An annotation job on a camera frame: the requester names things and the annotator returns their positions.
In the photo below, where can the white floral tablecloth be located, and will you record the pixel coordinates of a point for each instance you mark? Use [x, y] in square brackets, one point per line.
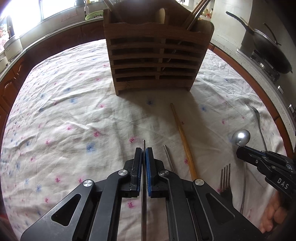
[67, 125]

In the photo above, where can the gas stove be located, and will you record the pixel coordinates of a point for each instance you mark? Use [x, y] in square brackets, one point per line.
[270, 74]

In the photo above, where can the steel ladle spoon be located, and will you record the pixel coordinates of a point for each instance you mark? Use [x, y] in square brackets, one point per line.
[240, 138]

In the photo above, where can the brown wooden chopstick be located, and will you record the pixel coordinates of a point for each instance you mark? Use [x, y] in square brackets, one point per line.
[194, 15]

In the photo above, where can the person's right hand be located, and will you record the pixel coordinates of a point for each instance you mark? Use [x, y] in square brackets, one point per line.
[274, 213]

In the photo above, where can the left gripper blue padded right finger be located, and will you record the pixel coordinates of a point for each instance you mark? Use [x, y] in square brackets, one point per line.
[195, 211]

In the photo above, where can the wooden utensil holder box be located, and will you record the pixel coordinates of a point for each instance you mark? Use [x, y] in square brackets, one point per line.
[149, 49]

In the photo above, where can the tall white cooker pot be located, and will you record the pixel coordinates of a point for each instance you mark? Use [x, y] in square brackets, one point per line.
[12, 47]

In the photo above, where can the green colander bowl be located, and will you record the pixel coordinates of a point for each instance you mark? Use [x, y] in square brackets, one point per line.
[93, 15]

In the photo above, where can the steel fork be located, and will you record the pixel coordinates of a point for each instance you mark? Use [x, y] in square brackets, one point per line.
[225, 187]

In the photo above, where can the carved wooden chopstick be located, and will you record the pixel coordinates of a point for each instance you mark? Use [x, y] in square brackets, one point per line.
[185, 143]

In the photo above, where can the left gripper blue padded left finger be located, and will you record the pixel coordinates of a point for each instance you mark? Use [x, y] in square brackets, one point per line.
[92, 210]

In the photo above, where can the condiment bottles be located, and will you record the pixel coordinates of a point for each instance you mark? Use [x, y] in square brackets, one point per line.
[207, 13]

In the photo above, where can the steel chopstick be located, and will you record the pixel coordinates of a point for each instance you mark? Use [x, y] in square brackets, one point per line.
[169, 159]
[144, 196]

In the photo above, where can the black wok with lid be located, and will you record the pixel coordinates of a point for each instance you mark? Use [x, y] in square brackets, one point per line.
[267, 47]

